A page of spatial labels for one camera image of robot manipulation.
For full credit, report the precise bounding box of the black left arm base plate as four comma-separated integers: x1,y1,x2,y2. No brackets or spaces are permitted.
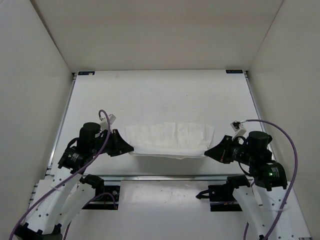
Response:
82,181,121,211

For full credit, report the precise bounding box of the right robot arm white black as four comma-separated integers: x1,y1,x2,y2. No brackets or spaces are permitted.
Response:
204,131,295,240

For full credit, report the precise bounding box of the black base cable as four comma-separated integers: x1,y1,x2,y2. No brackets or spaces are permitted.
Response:
195,189,213,200

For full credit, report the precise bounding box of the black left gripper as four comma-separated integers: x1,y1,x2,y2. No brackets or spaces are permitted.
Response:
93,125,135,153

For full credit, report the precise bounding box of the corner label sticker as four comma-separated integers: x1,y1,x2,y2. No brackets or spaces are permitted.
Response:
77,71,95,76
225,69,244,74

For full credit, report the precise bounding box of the right corner label sticker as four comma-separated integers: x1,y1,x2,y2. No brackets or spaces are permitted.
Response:
225,69,244,74

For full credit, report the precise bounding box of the left corner label sticker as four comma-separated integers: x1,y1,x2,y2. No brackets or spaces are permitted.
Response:
77,71,95,76

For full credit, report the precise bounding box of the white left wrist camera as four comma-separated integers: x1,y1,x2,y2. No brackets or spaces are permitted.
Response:
99,114,117,129

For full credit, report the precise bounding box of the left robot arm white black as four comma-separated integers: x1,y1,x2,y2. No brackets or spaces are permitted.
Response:
9,122,134,240

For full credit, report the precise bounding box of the aluminium front table rail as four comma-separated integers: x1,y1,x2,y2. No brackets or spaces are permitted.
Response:
98,174,236,182

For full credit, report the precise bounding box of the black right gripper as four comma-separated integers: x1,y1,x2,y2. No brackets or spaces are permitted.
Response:
204,134,254,164

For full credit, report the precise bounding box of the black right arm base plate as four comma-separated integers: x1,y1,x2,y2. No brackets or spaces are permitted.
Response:
208,182,243,212

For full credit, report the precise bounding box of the white pleated skirt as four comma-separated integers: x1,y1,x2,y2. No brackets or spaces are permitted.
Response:
124,122,215,159

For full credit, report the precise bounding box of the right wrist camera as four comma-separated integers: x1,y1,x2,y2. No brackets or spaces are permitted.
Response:
230,121,247,139

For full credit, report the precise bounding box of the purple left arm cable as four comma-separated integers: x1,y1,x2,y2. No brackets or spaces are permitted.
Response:
8,109,118,240

